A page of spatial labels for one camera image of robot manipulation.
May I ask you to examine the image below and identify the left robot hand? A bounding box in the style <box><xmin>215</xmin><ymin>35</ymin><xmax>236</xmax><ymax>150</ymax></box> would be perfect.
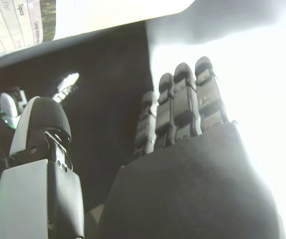
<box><xmin>0</xmin><ymin>56</ymin><xmax>286</xmax><ymax>239</ymax></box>

